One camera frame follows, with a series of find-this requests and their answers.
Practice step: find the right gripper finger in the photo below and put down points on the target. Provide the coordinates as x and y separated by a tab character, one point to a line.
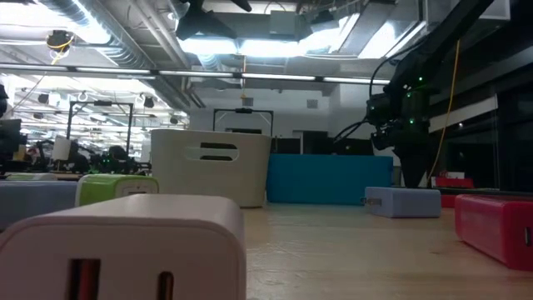
414	166

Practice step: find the lavender blue wall charger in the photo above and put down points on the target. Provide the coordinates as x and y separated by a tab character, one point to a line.
404	202

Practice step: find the red wall charger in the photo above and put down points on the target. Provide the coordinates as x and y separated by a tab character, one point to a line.
491	225

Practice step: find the green wall charger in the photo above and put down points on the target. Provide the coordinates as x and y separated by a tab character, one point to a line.
100	189

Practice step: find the white charger block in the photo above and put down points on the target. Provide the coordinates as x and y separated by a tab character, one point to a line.
125	233

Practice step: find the light blue square charger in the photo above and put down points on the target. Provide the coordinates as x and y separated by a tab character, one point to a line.
33	202

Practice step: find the black background robot arm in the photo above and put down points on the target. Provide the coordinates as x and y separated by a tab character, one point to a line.
79	158
118	160

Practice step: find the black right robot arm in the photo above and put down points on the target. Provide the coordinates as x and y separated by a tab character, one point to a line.
441	41

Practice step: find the small white box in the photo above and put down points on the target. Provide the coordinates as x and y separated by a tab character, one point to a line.
454	175

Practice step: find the red box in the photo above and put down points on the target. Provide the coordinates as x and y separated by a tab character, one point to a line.
454	183

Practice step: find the grey ceiling box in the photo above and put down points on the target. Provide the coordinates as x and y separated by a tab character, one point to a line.
287	23

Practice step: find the long LED light bar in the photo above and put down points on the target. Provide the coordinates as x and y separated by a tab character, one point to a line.
275	77

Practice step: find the dark cabinets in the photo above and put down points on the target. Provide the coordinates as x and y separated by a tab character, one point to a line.
316	143

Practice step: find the blue plastic bin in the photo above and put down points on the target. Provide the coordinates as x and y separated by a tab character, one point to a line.
325	179

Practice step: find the white ceiling unit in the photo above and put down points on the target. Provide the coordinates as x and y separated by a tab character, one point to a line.
499	10

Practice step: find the grey plastic bin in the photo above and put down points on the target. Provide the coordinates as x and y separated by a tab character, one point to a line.
208	183

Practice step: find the white sheet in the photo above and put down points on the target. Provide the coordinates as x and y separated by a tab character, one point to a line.
61	148

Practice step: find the black monitor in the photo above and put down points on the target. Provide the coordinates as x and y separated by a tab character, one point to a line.
10	137

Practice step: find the small black gantry frame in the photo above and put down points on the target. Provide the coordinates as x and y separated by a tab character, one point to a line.
243	111

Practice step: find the silver spiral air duct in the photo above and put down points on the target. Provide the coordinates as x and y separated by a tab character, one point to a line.
104	46

